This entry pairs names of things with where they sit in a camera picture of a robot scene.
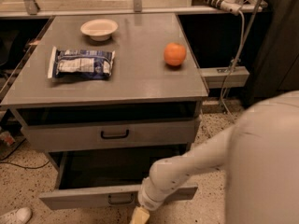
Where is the grey drawer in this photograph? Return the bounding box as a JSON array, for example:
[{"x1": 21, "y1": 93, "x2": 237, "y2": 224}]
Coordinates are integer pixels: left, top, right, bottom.
[
  {"x1": 21, "y1": 119, "x2": 200, "y2": 152},
  {"x1": 39, "y1": 145, "x2": 186, "y2": 210}
]

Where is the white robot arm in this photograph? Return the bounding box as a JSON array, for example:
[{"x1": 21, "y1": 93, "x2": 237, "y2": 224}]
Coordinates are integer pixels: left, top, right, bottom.
[{"x1": 130, "y1": 91, "x2": 299, "y2": 224}]

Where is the grey top drawer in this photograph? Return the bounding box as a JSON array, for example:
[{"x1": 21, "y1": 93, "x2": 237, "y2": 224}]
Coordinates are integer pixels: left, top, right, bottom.
[{"x1": 21, "y1": 119, "x2": 200, "y2": 152}]

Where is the grey drawer cabinet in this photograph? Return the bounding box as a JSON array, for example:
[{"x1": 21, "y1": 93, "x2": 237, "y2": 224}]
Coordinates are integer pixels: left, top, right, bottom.
[{"x1": 1, "y1": 13, "x2": 207, "y2": 153}]

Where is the white shoe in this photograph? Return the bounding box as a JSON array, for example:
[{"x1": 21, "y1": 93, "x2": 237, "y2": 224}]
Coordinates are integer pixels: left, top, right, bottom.
[{"x1": 0, "y1": 207, "x2": 33, "y2": 224}]

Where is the grey metal beam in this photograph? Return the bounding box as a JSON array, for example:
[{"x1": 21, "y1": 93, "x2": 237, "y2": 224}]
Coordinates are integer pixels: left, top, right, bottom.
[{"x1": 200, "y1": 66, "x2": 249, "y2": 89}]

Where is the orange fruit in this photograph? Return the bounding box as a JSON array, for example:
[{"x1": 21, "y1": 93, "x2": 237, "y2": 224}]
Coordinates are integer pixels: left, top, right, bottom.
[{"x1": 164, "y1": 43, "x2": 187, "y2": 66}]

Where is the blue chip bag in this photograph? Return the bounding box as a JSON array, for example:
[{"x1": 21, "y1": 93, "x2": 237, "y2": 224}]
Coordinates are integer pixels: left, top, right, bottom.
[{"x1": 48, "y1": 47, "x2": 115, "y2": 80}]

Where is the white paper bowl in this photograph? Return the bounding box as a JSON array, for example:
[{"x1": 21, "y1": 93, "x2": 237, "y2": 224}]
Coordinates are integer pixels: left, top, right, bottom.
[{"x1": 80, "y1": 19, "x2": 118, "y2": 41}]

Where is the black floor cable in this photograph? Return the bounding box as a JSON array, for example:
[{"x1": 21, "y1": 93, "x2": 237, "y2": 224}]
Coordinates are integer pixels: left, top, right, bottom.
[{"x1": 0, "y1": 138, "x2": 50, "y2": 171}]

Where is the white cable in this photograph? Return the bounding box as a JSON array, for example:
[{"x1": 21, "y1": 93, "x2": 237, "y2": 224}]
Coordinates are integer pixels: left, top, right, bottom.
[{"x1": 199, "y1": 9, "x2": 247, "y2": 138}]

